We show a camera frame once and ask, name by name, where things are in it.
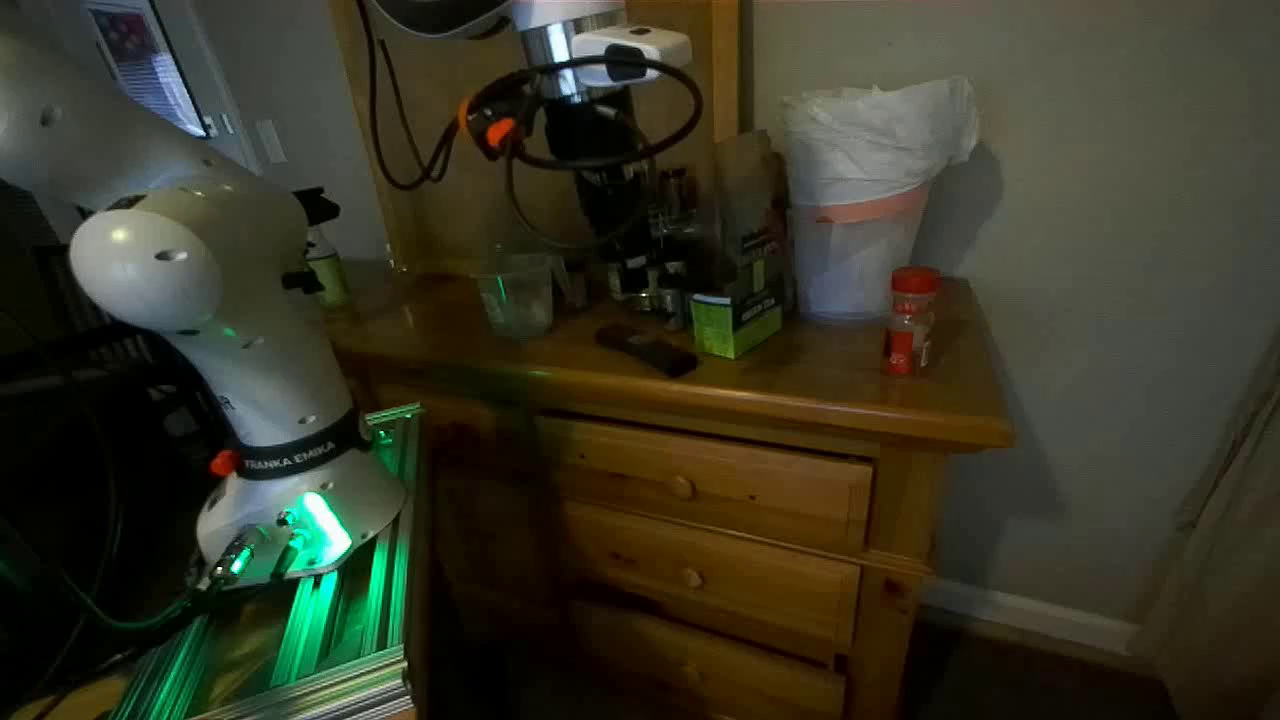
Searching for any wooden dresser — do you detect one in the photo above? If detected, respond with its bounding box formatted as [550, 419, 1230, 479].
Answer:
[317, 263, 1020, 720]

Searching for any white bin with bag liner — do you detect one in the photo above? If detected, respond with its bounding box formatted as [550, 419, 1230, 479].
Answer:
[770, 78, 984, 324]

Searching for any wooden drawer front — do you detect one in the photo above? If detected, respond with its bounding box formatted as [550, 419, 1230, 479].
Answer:
[567, 596, 853, 720]
[555, 501, 862, 656]
[535, 414, 878, 558]

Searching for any small dark glass bottle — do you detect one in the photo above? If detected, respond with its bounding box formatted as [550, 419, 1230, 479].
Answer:
[616, 254, 662, 322]

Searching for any clear plastic measuring cup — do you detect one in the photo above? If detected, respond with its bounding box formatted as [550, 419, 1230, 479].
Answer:
[476, 248, 559, 346]

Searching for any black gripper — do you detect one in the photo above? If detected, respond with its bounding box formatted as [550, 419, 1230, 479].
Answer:
[543, 95, 662, 263]

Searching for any black hanging cable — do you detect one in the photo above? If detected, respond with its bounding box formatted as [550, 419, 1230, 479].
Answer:
[346, 0, 462, 196]

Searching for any spray bottle with black trigger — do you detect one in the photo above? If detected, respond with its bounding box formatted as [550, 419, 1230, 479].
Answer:
[279, 185, 355, 313]

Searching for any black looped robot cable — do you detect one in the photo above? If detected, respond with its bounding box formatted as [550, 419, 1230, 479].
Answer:
[455, 43, 707, 176]

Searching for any flat black phone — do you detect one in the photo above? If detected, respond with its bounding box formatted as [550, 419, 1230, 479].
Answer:
[593, 322, 702, 380]

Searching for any framed wall picture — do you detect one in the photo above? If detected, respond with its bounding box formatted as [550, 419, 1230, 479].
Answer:
[77, 0, 226, 143]

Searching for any green and black box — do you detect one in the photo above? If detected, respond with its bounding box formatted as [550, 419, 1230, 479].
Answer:
[682, 132, 792, 366]

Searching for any red spice bottle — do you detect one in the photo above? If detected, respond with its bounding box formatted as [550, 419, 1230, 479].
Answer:
[878, 263, 944, 380]

